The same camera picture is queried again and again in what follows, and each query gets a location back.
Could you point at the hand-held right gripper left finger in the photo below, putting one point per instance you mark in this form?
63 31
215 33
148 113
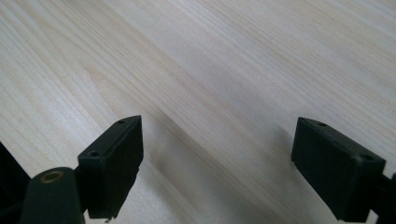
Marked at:
112 168

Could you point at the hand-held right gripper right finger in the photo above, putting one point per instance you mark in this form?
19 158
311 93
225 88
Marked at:
336 174

